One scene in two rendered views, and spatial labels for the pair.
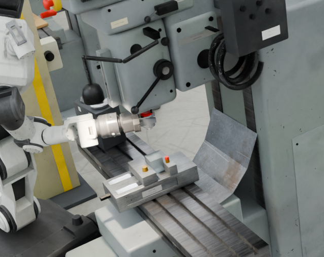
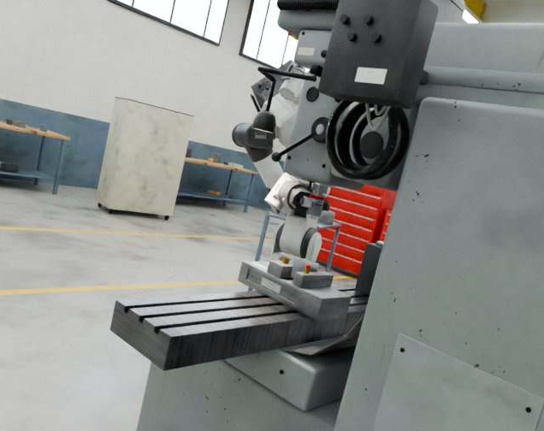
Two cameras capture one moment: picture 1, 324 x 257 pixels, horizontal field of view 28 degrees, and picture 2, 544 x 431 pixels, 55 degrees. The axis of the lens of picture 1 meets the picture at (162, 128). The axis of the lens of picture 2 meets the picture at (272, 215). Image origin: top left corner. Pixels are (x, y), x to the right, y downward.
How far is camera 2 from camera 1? 2.08 m
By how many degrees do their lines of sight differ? 63
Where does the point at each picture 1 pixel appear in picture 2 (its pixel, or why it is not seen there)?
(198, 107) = not seen: outside the picture
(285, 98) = (416, 252)
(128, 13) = (318, 44)
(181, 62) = not seen: hidden behind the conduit
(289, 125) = (405, 305)
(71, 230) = not seen: hidden behind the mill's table
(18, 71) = (284, 113)
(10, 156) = (290, 229)
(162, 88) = (316, 156)
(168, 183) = (287, 293)
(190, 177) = (308, 307)
